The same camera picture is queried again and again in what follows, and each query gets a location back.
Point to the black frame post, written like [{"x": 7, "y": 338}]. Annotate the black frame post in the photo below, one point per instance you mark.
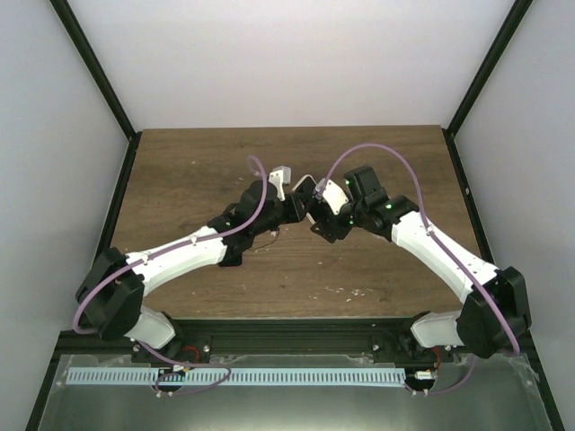
[
  {"x": 75, "y": 32},
  {"x": 504, "y": 36}
]

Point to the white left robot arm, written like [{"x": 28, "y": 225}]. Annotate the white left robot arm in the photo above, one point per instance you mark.
[{"x": 111, "y": 296}]

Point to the beige phone case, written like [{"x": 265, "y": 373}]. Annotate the beige phone case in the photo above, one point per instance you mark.
[{"x": 307, "y": 184}]

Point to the light blue slotted cable duct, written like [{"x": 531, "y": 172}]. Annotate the light blue slotted cable duct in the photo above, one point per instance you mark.
[{"x": 368, "y": 377}]

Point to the black left table edge rail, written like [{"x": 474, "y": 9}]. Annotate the black left table edge rail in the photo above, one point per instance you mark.
[{"x": 67, "y": 343}]

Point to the black right frame post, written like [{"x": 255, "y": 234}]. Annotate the black right frame post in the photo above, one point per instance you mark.
[{"x": 504, "y": 36}]

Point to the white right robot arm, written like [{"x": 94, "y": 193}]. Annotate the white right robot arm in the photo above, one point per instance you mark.
[{"x": 495, "y": 310}]

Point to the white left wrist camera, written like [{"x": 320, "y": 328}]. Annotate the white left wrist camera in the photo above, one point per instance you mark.
[{"x": 280, "y": 177}]

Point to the black left frame post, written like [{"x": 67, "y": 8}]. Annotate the black left frame post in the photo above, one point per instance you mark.
[{"x": 75, "y": 32}]

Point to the grey metal front plate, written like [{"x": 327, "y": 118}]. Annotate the grey metal front plate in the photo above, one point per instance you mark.
[{"x": 493, "y": 394}]

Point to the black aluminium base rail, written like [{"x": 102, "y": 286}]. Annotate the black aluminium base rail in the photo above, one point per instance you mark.
[{"x": 384, "y": 340}]

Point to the black right table edge rail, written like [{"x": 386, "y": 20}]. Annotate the black right table edge rail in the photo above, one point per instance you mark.
[{"x": 544, "y": 394}]

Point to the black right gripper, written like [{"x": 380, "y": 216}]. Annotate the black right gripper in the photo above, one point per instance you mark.
[{"x": 327, "y": 226}]

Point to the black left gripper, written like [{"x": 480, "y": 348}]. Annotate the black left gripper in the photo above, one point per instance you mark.
[{"x": 296, "y": 211}]

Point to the black table edge rail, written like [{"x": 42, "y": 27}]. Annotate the black table edge rail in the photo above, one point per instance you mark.
[
  {"x": 544, "y": 394},
  {"x": 67, "y": 343}
]

